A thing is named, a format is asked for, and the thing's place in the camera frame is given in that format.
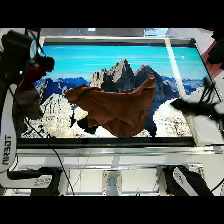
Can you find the brown T-shirt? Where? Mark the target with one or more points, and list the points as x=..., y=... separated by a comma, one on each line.
x=116, y=106

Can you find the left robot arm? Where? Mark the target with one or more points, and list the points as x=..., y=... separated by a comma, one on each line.
x=7, y=146

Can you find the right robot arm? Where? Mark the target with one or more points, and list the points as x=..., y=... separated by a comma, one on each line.
x=196, y=107

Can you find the red garment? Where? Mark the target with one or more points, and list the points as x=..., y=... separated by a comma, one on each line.
x=31, y=75

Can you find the white garment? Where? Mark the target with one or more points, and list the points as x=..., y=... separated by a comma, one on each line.
x=208, y=128

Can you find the silver frame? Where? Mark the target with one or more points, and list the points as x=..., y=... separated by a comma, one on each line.
x=110, y=156

